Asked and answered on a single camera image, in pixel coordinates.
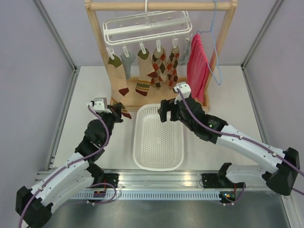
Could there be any left aluminium frame post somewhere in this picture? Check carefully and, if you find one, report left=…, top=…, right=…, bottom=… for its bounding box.
left=33, top=0, right=78, bottom=72

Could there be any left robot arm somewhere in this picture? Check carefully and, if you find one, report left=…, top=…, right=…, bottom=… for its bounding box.
left=16, top=101, right=123, bottom=228

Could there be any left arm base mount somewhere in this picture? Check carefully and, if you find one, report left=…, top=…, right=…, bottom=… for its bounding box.
left=86, top=163, right=119, bottom=188

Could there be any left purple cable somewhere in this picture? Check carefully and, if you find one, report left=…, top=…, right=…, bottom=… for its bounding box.
left=18, top=104, right=117, bottom=223

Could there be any white slotted cable duct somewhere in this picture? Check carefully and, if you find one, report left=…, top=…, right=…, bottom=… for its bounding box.
left=71, top=190, right=221, bottom=200

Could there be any beige striped sock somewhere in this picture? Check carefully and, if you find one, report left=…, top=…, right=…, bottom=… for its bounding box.
left=107, top=55, right=129, bottom=105
left=135, top=48, right=152, bottom=96

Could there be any white perforated plastic basket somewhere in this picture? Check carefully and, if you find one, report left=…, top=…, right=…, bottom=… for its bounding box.
left=133, top=104, right=184, bottom=171

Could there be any aluminium frame post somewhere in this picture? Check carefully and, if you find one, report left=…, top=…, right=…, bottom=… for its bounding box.
left=33, top=0, right=78, bottom=72
left=241, top=0, right=285, bottom=70

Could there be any wooden clothes rack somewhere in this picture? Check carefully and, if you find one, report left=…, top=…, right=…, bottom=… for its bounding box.
left=85, top=0, right=237, bottom=114

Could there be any argyle sock right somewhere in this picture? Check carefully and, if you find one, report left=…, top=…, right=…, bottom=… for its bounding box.
left=167, top=46, right=180, bottom=89

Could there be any argyle sock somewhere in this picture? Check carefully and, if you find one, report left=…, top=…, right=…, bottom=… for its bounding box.
left=148, top=46, right=167, bottom=90
left=167, top=46, right=180, bottom=89

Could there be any purple cable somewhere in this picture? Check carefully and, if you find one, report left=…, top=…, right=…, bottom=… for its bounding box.
left=18, top=104, right=117, bottom=223
left=175, top=86, right=304, bottom=178

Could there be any pink towel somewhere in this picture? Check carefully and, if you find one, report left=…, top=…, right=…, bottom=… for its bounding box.
left=187, top=34, right=209, bottom=102

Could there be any blue wire hanger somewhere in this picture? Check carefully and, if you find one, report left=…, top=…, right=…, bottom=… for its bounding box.
left=197, top=0, right=222, bottom=85

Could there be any white clip sock hanger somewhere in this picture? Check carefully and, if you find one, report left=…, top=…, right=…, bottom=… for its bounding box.
left=102, top=11, right=192, bottom=46

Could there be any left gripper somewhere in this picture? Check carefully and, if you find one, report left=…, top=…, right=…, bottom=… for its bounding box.
left=99, top=102, right=124, bottom=145

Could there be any right aluminium frame post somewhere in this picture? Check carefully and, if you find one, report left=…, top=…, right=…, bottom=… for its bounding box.
left=241, top=0, right=285, bottom=70

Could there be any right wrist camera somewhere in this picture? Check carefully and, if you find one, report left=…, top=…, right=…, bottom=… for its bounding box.
left=173, top=82, right=191, bottom=103

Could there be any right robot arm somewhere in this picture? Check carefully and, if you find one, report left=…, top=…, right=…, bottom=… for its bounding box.
left=158, top=97, right=303, bottom=196

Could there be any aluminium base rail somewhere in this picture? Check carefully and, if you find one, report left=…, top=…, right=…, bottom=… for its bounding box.
left=35, top=169, right=290, bottom=193

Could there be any argyle sock left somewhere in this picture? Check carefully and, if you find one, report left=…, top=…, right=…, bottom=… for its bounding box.
left=148, top=46, right=167, bottom=90

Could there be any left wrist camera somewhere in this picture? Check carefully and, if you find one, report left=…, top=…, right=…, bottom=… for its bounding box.
left=87, top=97, right=111, bottom=113

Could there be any grey sock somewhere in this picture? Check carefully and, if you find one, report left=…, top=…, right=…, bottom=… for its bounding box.
left=120, top=52, right=135, bottom=79
left=178, top=40, right=191, bottom=66

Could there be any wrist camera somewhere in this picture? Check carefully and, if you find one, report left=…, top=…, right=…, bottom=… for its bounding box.
left=173, top=82, right=191, bottom=103
left=87, top=97, right=111, bottom=113

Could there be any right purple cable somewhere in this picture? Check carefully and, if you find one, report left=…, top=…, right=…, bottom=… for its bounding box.
left=175, top=86, right=304, bottom=178

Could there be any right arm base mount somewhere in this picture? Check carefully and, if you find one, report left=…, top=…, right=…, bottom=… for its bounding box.
left=200, top=162, right=246, bottom=206

